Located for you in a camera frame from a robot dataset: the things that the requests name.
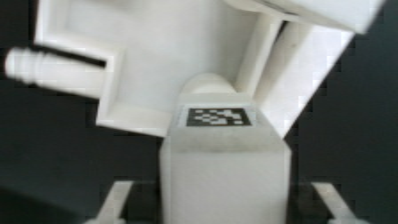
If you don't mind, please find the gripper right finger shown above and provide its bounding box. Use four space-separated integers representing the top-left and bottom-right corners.
311 182 372 224

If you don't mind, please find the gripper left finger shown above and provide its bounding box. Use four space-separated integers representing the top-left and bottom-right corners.
84 181 135 224

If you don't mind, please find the white chair leg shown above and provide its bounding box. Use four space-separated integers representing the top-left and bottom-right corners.
160 73 292 224
224 0 388 34

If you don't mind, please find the white chair seat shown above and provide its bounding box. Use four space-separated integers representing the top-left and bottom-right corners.
6 0 354 136

